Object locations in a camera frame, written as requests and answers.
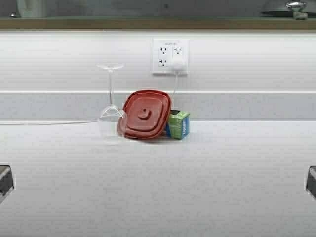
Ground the clear container in cabinet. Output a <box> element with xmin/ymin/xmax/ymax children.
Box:
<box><xmin>16</xmin><ymin>0</ymin><xmax>48</xmax><ymax>18</ymax></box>

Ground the metal pot lid with knob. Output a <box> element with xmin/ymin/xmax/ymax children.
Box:
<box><xmin>261</xmin><ymin>0</ymin><xmax>316</xmax><ymax>20</ymax></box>

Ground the upside-down clear wine glass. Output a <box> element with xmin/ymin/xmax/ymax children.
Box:
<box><xmin>95</xmin><ymin>63</ymin><xmax>128</xmax><ymax>144</ymax></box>

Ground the green and blue box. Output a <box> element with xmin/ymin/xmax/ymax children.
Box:
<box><xmin>165</xmin><ymin>110</ymin><xmax>190</xmax><ymax>140</ymax></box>

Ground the white wall outlet plate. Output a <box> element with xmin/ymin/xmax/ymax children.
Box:
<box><xmin>152</xmin><ymin>38</ymin><xmax>189</xmax><ymax>75</ymax></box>

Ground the red plastic container lid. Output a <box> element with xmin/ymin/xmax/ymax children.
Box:
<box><xmin>117</xmin><ymin>90</ymin><xmax>171</xmax><ymax>140</ymax></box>

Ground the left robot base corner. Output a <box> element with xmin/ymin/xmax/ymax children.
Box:
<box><xmin>0</xmin><ymin>165</ymin><xmax>14</xmax><ymax>203</ymax></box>

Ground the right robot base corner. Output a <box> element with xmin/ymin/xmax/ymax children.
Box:
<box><xmin>306</xmin><ymin>166</ymin><xmax>316</xmax><ymax>198</ymax></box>

